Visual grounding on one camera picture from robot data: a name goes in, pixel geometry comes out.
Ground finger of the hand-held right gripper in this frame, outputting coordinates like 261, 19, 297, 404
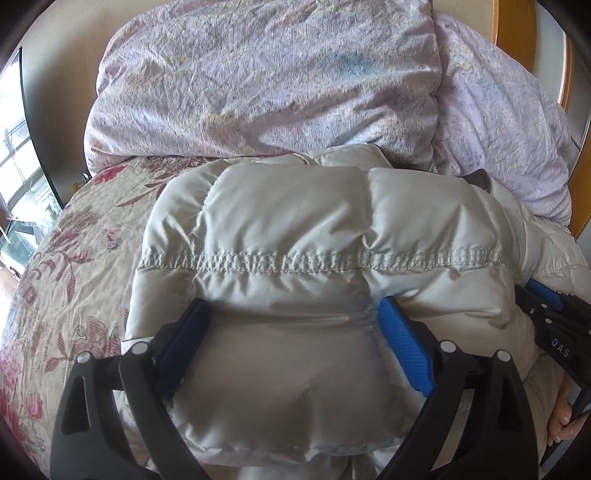
525, 277, 567, 310
514, 284, 553, 332

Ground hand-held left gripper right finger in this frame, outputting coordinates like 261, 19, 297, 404
378, 296, 541, 480

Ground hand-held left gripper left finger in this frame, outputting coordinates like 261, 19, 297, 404
50, 296, 214, 480

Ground white puffer jacket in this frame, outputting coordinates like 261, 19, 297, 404
121, 143, 591, 480

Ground person's right hand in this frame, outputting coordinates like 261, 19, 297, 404
546, 396, 581, 443

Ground floral beige bedspread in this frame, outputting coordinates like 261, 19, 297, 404
0, 154, 232, 480

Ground window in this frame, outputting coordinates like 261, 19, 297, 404
0, 48, 63, 278

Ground left lilac floral pillow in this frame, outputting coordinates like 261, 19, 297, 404
83, 0, 578, 227

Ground orange wooden frame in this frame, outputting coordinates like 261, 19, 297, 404
491, 0, 578, 114

